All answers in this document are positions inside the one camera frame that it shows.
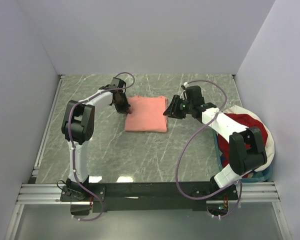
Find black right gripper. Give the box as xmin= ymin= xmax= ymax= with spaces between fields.
xmin=162 ymin=95 xmax=193 ymax=120

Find salmon pink t shirt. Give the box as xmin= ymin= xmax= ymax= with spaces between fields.
xmin=124 ymin=95 xmax=168 ymax=133

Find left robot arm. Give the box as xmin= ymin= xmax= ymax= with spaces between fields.
xmin=61 ymin=73 xmax=133 ymax=201

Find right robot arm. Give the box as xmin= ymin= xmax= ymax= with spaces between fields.
xmin=163 ymin=83 xmax=275 ymax=200

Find red t shirt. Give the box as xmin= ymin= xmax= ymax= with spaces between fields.
xmin=217 ymin=113 xmax=268 ymax=175

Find teal rimmed laundry basket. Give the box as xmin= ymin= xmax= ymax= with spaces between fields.
xmin=212 ymin=130 xmax=273 ymax=184

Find black base crossbar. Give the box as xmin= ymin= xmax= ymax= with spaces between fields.
xmin=60 ymin=181 xmax=240 ymax=216

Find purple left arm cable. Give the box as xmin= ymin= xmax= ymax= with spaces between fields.
xmin=68 ymin=72 xmax=136 ymax=222

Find aluminium frame rail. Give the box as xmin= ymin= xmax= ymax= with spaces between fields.
xmin=16 ymin=182 xmax=280 ymax=205

